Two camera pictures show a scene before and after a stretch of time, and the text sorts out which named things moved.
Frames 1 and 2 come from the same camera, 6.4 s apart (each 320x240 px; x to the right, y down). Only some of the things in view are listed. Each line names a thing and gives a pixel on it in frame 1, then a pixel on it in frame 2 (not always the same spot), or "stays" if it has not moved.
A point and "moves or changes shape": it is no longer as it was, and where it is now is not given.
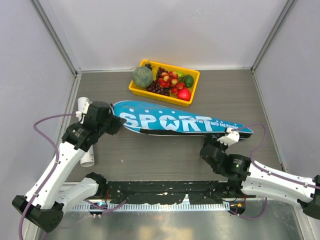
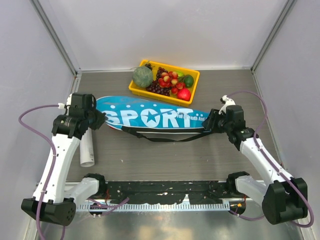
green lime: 188,80 stays
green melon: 142,76 stays
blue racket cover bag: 149,118 moves or changes shape
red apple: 184,94 stays
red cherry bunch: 170,80 stays
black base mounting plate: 199,191 stays
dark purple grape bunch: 155,87 stays
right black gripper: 213,140 -> 209,125
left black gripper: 117,123 -> 100,118
